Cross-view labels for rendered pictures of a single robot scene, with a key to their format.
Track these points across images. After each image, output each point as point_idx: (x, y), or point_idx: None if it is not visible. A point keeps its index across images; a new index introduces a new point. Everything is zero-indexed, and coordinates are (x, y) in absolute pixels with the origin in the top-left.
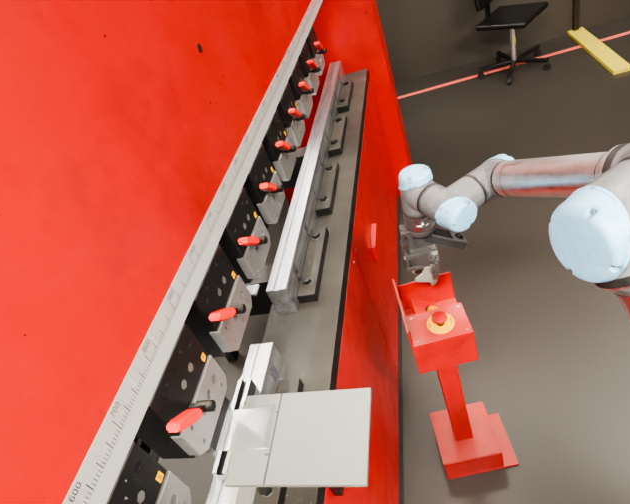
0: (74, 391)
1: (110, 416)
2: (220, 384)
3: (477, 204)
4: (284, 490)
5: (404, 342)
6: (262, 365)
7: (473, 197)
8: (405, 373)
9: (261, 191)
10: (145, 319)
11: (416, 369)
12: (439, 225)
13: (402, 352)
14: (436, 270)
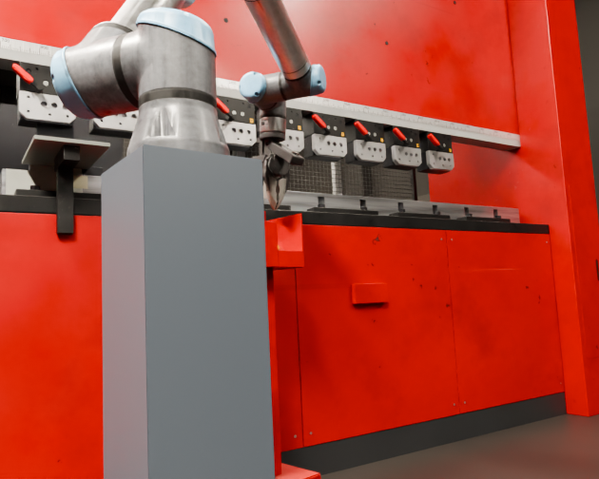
0: None
1: (1, 38)
2: (67, 114)
3: (271, 85)
4: (39, 196)
5: (367, 465)
6: None
7: (269, 78)
8: (327, 475)
9: (221, 113)
10: (55, 42)
11: (339, 478)
12: (245, 99)
13: (352, 468)
14: (263, 174)
